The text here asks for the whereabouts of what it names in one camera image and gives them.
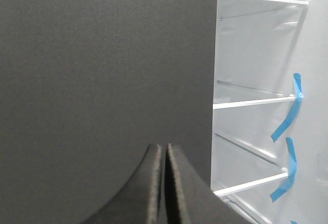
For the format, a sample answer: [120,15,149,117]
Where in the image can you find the white fridge interior cabinet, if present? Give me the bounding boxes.
[212,0,327,223]

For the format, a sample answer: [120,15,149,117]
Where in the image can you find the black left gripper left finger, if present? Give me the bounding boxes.
[83,144,162,223]

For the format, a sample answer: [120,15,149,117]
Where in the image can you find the glass fridge shelf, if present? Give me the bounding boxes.
[211,133,288,197]
[217,0,310,19]
[213,80,296,110]

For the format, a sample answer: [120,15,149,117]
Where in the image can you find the blue tape strip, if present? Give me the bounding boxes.
[270,137,298,202]
[271,73,304,142]

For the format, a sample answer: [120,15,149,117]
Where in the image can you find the upper glass fridge shelf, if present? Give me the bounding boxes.
[213,80,296,110]

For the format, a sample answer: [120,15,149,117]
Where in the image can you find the lower glass fridge shelf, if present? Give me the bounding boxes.
[211,133,288,197]

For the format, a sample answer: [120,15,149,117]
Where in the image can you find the top blue tape strip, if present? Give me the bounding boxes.
[271,73,304,142]

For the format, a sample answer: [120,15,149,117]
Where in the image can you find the top glass fridge shelf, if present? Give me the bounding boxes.
[217,0,310,19]

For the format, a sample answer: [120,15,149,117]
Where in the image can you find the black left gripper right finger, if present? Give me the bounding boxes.
[165,144,250,224]

